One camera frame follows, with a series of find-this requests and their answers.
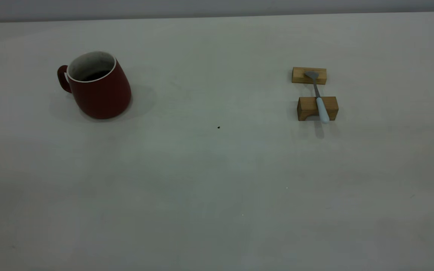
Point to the arched wooden block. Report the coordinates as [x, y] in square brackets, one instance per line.
[307, 105]

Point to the red ceramic cup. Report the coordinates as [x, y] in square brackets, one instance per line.
[102, 98]

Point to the rectangular wooden block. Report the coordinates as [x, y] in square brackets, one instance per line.
[298, 75]

